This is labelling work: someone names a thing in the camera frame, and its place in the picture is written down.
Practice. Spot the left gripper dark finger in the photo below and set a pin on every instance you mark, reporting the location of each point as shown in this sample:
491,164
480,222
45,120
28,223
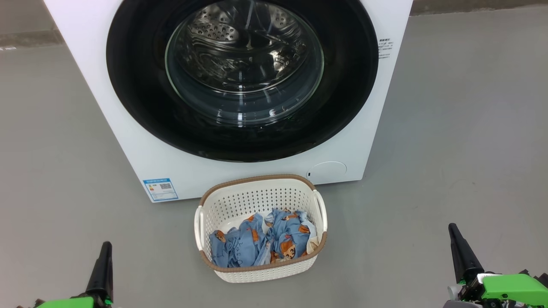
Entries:
102,273

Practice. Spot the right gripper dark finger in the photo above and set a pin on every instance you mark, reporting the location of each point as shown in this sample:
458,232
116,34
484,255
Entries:
464,261

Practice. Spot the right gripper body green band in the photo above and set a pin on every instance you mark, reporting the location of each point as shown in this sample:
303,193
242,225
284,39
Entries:
509,288

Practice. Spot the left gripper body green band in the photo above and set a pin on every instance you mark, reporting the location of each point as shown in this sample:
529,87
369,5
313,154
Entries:
68,303

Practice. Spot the blue garment with orange print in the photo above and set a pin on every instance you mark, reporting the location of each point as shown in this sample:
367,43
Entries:
235,250

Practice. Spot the blue orange-print garment cream lining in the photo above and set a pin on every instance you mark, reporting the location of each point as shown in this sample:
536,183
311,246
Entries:
287,239

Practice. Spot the black-rimmed glass washer door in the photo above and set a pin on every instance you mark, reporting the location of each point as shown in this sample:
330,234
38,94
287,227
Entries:
137,77

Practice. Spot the white washing machine body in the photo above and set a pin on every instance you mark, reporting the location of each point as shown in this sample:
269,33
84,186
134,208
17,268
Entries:
128,141

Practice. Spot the blue energy label sticker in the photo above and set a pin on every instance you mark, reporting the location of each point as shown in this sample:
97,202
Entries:
160,190

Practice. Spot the round white filter cover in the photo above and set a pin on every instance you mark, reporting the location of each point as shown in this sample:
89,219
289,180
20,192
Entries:
327,173

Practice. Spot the cream perforated basket brown rim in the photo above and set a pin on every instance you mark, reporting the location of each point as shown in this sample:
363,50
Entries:
257,192

